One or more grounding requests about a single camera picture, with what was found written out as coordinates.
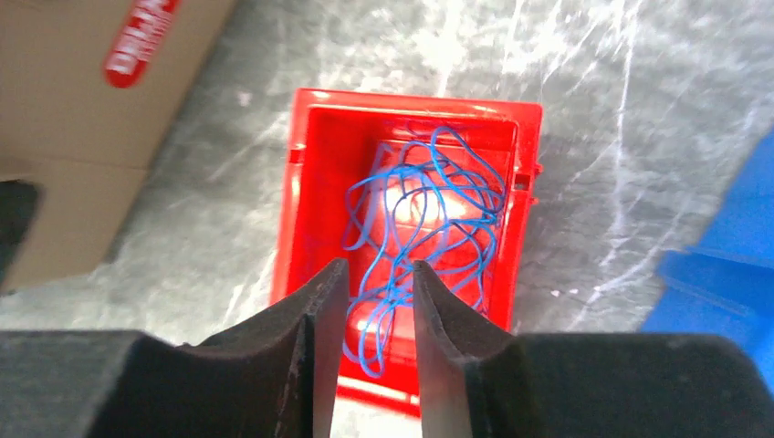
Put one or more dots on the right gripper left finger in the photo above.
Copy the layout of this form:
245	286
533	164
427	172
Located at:
272	375

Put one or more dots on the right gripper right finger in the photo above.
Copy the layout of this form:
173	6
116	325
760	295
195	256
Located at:
478	380

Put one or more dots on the red plastic bin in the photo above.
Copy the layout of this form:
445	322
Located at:
384	180

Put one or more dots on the blue plastic bin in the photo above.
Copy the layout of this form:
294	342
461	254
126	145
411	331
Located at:
723	285

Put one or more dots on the tan plastic toolbox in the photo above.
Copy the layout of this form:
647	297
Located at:
89	90

